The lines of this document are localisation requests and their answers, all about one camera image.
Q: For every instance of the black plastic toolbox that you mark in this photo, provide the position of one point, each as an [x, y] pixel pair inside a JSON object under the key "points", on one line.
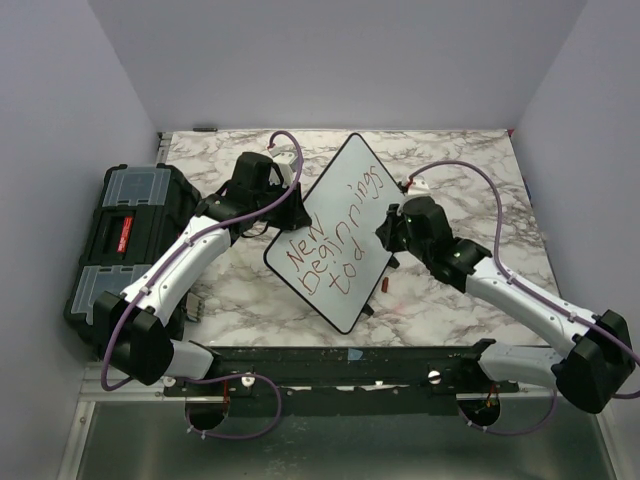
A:
{"points": [[140, 212]]}

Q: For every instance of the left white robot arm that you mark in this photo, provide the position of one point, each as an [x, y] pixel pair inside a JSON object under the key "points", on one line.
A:
{"points": [[131, 327]]}

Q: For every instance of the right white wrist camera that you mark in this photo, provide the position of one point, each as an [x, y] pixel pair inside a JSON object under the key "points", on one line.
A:
{"points": [[415, 186]]}

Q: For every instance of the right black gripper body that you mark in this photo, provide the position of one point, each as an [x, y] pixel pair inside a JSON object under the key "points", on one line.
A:
{"points": [[398, 236]]}

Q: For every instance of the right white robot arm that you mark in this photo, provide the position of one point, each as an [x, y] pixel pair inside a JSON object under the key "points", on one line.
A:
{"points": [[588, 356]]}

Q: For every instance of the black mounting rail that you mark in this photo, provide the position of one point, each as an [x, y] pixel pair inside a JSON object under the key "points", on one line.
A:
{"points": [[341, 381]]}

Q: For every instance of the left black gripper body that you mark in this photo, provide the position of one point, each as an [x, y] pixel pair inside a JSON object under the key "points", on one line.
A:
{"points": [[281, 214]]}

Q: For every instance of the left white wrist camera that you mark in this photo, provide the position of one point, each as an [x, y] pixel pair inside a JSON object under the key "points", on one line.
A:
{"points": [[285, 166]]}

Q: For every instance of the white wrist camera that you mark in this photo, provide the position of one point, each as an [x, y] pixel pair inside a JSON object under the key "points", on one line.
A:
{"points": [[415, 186], [285, 166]]}

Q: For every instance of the black framed whiteboard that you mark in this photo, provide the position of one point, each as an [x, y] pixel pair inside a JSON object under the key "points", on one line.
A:
{"points": [[335, 264]]}

